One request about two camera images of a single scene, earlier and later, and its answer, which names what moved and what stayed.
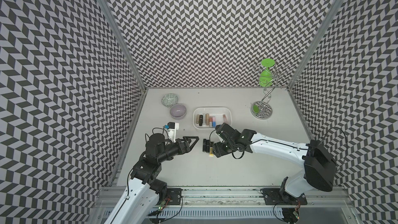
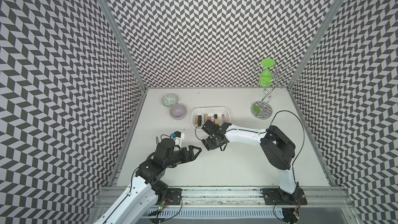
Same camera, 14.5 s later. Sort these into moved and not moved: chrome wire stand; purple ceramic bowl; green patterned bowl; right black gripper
Moved: right black gripper
Not moved: purple ceramic bowl; green patterned bowl; chrome wire stand
